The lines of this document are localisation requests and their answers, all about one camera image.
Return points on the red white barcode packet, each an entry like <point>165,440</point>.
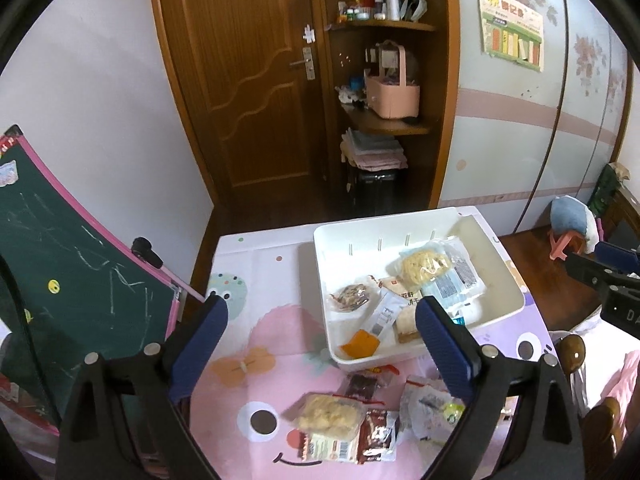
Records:
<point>316,448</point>

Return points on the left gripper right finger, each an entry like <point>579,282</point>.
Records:
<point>543,441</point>

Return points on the brown nut snack packet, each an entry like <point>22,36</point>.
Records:
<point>351,297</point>

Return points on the blue white snack packet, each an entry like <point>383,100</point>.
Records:
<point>460,284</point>

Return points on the dark red small packet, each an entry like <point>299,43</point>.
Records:
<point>363,385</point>

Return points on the brown wooden door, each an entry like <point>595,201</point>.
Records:
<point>257,124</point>

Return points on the dark brown snack packet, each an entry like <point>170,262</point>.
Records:
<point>378,437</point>

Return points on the pink small stool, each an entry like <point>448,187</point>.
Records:
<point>561,243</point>

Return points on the green chalkboard pink frame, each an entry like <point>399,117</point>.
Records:
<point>68,288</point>

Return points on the blue white plush pillow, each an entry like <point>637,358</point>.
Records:
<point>567,214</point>

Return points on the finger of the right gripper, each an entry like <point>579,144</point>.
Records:
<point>616,257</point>
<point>595,275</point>

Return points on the stack of folded cloths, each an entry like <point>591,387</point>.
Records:
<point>372,153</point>

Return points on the yellow noodle snack bag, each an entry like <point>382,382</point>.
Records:
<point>422,265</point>

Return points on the silver door handle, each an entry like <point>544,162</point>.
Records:
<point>307,62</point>

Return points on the pink handled basket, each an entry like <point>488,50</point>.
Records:
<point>391,94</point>

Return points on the colourful wall poster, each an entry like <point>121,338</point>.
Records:
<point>513,32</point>

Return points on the yellow crisps snack bag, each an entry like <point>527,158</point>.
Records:
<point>333,417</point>

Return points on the pink cartoon table cloth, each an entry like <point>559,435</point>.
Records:
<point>274,351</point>

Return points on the white cylinder bottle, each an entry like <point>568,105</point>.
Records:
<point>392,10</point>

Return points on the orange white snack packet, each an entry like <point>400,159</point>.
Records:
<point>374,328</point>

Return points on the wooden corner shelf unit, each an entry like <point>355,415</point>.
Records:
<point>348,33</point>

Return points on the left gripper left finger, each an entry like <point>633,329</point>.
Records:
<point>95,441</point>

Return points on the white plastic storage tray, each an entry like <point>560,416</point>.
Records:
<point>367,248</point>

